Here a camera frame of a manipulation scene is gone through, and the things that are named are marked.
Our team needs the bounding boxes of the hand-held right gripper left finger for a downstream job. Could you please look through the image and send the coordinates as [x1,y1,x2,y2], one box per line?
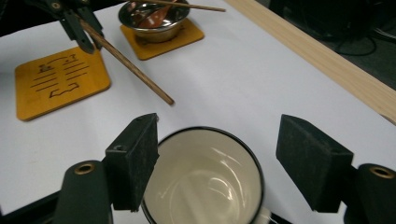
[104,112,161,213]

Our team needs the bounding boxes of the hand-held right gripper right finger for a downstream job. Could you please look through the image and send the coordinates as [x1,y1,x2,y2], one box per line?
[275,114,355,214]

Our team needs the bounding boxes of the brown wooden spoon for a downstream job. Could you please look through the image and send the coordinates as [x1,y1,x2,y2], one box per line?
[127,1,176,29]

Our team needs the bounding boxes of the stainless steel bowl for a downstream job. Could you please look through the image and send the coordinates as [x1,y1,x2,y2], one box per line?
[117,0,191,44]

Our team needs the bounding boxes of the thin brown chopstick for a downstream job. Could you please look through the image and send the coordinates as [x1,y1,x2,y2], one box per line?
[78,18,176,106]
[134,0,227,13]

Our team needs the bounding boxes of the white mug with black rim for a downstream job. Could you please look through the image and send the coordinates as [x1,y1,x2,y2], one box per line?
[141,125,293,224]

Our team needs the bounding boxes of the square wooden coaster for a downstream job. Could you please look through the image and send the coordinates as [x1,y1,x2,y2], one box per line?
[14,46,112,122]
[120,17,205,62]

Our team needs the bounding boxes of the white paper table cover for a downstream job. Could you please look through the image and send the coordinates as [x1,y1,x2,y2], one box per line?
[0,0,396,224]

